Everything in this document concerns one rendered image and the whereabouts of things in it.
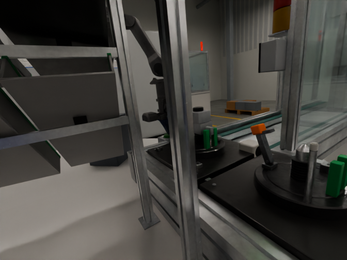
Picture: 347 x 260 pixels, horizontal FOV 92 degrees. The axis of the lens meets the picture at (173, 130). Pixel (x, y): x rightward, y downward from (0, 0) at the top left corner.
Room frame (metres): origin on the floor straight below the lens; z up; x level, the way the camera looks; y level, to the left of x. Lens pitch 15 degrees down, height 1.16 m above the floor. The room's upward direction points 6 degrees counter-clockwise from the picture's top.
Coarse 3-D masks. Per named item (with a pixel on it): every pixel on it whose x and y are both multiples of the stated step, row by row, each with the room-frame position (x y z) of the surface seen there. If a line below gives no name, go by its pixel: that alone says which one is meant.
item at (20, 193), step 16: (144, 144) 0.89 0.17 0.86; (64, 160) 0.77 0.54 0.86; (128, 160) 0.69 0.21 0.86; (48, 176) 0.61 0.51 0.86; (64, 176) 0.60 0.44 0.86; (80, 176) 0.59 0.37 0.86; (96, 176) 0.57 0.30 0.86; (0, 192) 0.53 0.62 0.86; (16, 192) 0.52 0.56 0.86; (32, 192) 0.51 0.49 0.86; (48, 192) 0.50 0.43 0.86; (0, 208) 0.43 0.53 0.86
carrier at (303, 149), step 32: (256, 160) 0.36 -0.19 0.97; (288, 160) 0.31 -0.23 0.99; (224, 192) 0.26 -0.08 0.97; (256, 192) 0.25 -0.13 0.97; (288, 192) 0.22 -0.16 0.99; (320, 192) 0.21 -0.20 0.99; (256, 224) 0.19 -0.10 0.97; (288, 224) 0.18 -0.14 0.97; (320, 224) 0.17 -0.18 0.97; (320, 256) 0.13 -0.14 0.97
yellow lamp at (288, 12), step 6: (288, 6) 0.44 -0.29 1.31; (276, 12) 0.45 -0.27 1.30; (282, 12) 0.44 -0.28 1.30; (288, 12) 0.44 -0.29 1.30; (276, 18) 0.45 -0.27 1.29; (282, 18) 0.44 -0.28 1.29; (288, 18) 0.44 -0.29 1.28; (276, 24) 0.45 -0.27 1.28; (282, 24) 0.44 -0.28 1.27; (288, 24) 0.44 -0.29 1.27; (276, 30) 0.45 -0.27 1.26; (282, 30) 0.44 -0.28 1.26
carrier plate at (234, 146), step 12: (168, 144) 0.53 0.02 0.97; (228, 144) 0.48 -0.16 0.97; (156, 156) 0.45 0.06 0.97; (168, 156) 0.44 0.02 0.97; (228, 156) 0.40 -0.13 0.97; (240, 156) 0.39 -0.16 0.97; (252, 156) 0.40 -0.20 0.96; (204, 168) 0.35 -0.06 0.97; (216, 168) 0.34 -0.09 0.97; (228, 168) 0.35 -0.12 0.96
